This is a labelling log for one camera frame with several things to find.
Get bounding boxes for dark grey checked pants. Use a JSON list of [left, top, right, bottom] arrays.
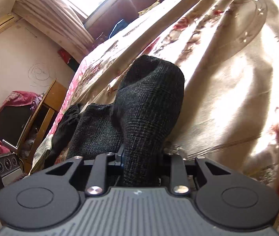
[[67, 55, 185, 187]]

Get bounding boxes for green striped folded garment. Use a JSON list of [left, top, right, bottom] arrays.
[[29, 134, 53, 175]]

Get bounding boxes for wooden bedside desk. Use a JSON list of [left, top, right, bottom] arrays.
[[16, 81, 67, 173]]

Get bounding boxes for pink cloth covered television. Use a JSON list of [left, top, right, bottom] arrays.
[[0, 91, 41, 154]]

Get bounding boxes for black folded garment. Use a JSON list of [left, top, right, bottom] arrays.
[[44, 103, 83, 169]]

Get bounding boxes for floral satin bedspread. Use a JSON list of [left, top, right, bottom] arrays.
[[29, 0, 279, 234]]

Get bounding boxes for blue item on bench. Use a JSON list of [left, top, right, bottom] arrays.
[[108, 19, 129, 38]]

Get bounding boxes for left beige curtain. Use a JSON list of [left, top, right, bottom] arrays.
[[12, 0, 94, 62]]

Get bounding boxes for yellow green cloth on bench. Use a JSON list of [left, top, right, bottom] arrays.
[[138, 0, 160, 17]]

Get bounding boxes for maroon window bench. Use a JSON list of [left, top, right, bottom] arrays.
[[85, 0, 164, 39]]

